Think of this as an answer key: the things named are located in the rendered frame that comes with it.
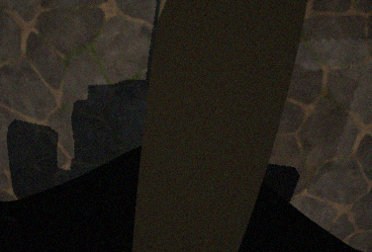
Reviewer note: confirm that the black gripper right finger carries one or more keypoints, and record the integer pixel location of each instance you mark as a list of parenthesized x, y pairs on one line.
[(276, 226)]

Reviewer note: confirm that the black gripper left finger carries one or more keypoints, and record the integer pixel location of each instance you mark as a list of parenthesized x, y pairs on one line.
[(94, 212)]

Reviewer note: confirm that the long brown wooden rail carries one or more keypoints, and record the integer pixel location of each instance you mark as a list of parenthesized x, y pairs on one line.
[(219, 79)]

